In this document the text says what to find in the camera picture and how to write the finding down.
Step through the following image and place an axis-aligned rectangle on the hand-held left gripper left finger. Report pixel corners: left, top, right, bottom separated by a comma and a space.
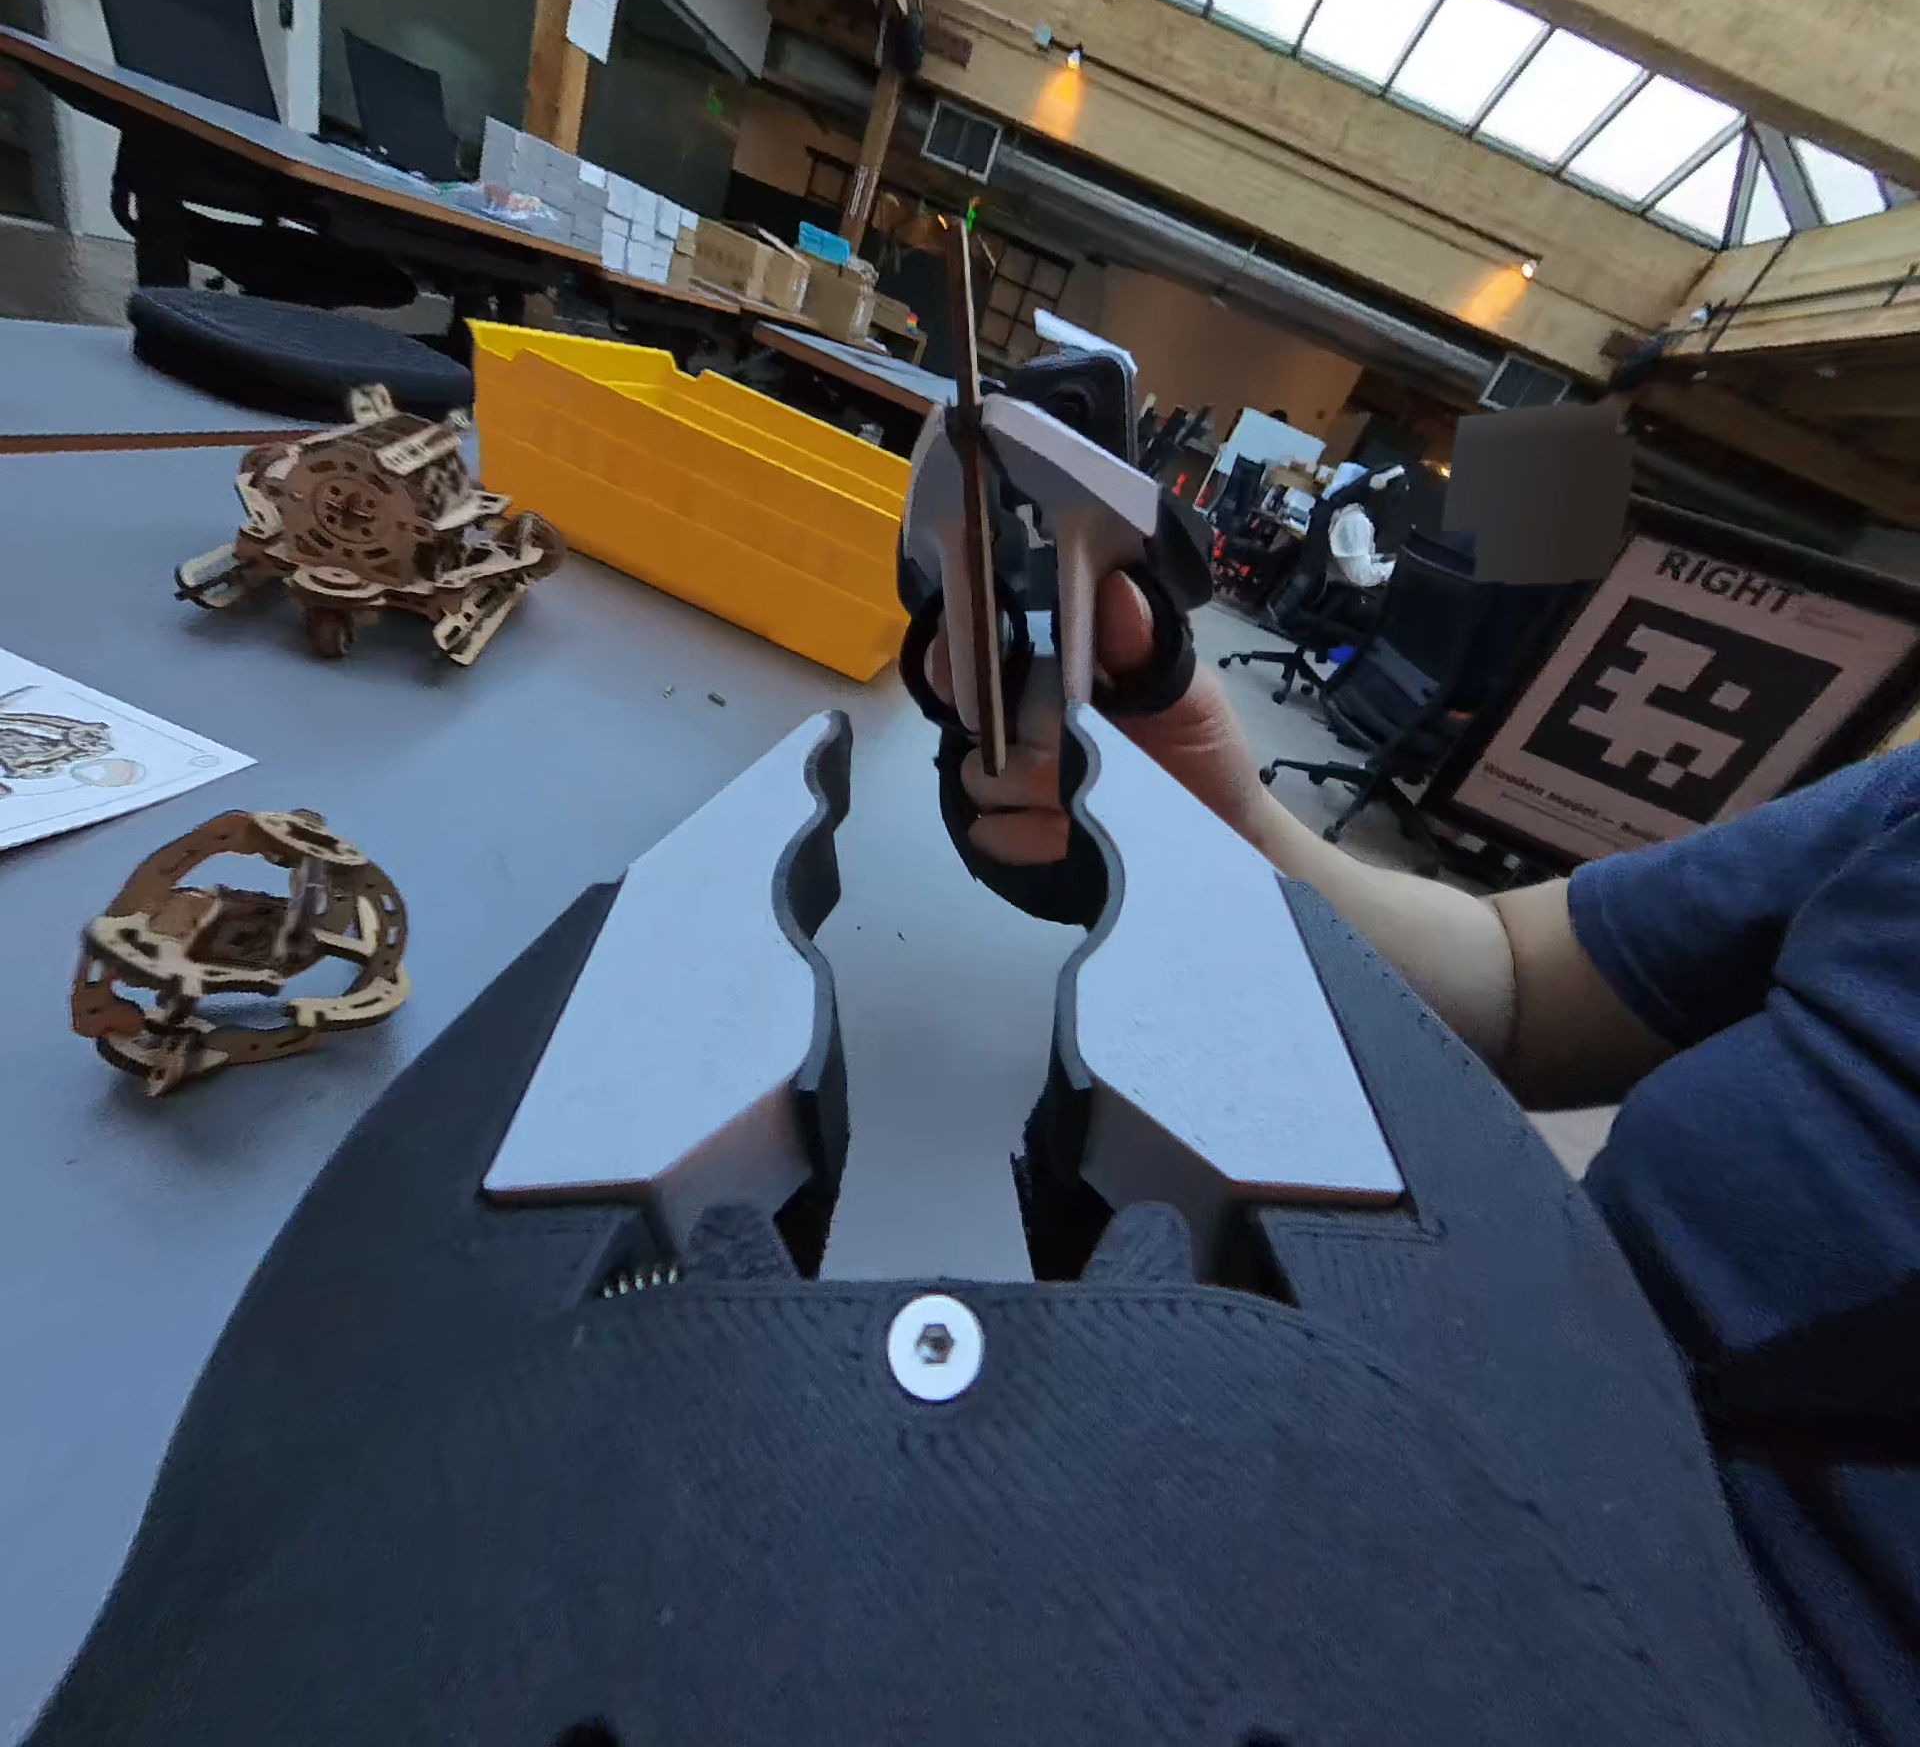
479, 708, 856, 1280

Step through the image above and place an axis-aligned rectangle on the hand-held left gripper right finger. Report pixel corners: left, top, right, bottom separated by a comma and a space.
1017, 704, 1408, 1280

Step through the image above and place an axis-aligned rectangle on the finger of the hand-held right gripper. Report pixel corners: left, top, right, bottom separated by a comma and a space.
904, 404, 980, 641
986, 397, 1168, 716

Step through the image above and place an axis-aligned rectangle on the wooden cage model assembly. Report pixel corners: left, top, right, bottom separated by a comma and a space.
71, 809, 412, 1098

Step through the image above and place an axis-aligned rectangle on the person's right forearm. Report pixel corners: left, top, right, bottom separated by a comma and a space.
1238, 787, 1666, 1111

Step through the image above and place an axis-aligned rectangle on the large wooden mechanical model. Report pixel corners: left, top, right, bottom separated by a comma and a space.
174, 384, 570, 666

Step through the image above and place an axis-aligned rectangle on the person's right hand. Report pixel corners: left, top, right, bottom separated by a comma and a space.
918, 570, 1281, 879

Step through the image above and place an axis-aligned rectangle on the white board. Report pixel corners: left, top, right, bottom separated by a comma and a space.
1228, 406, 1328, 489

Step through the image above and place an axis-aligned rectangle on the brown cardboard box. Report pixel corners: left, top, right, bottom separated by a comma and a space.
801, 253, 881, 342
690, 217, 812, 314

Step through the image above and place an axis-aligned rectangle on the yellow plastic bin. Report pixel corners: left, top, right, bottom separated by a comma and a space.
470, 317, 918, 684

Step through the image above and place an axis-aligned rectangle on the black office chair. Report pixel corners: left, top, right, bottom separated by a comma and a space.
75, 0, 288, 127
113, 127, 479, 424
342, 28, 467, 184
1260, 532, 1502, 871

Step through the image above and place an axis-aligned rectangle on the stack of white boxes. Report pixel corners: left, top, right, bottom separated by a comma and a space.
477, 116, 702, 283

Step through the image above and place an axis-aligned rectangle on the framed marker sign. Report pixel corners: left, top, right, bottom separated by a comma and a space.
1423, 498, 1920, 885

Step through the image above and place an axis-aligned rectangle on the person's blue shirt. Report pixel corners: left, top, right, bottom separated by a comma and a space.
1569, 743, 1920, 1747

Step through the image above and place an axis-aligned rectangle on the illustrated instruction booklet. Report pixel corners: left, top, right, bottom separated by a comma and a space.
0, 644, 259, 856

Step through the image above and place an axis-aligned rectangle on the long wooden table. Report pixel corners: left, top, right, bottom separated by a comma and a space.
0, 23, 963, 429

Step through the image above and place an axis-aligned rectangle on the metal air duct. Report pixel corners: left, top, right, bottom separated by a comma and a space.
982, 147, 1502, 386

